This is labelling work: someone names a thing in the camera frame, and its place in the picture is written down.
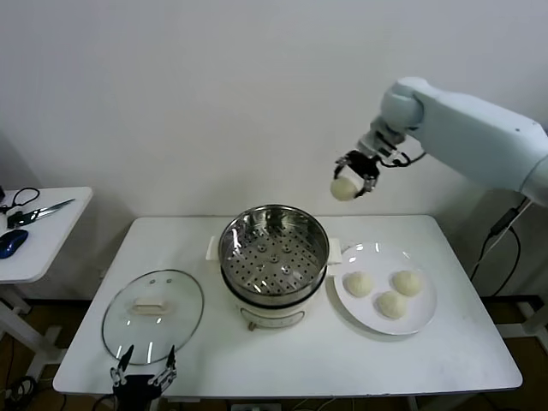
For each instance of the round glass pot lid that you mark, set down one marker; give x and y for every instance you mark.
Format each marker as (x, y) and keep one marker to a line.
(152, 306)

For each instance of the large white round plate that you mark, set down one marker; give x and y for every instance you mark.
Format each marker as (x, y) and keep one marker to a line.
(413, 317)

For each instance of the small white side table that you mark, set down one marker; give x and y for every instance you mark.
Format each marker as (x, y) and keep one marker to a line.
(51, 240)

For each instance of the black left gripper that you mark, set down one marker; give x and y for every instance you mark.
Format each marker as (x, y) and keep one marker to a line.
(133, 388)

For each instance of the white steamed baozi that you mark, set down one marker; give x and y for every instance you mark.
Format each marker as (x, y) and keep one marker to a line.
(343, 189)
(359, 284)
(391, 305)
(406, 282)

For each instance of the blue computer mouse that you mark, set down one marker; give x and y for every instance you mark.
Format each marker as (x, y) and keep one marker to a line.
(13, 243)

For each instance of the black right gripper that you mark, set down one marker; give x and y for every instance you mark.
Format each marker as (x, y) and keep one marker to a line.
(364, 164)

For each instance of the stainless steel steamer basket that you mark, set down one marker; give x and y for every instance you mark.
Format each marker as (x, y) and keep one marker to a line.
(274, 259)

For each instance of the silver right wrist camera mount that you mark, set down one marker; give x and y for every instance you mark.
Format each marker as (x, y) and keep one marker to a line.
(381, 139)

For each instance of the black power adapter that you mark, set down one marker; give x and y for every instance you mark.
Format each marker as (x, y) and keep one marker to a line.
(503, 222)

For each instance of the black device at edge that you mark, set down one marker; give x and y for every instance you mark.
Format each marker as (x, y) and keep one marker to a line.
(1, 192)

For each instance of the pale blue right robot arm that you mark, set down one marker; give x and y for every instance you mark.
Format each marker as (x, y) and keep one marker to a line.
(471, 132)

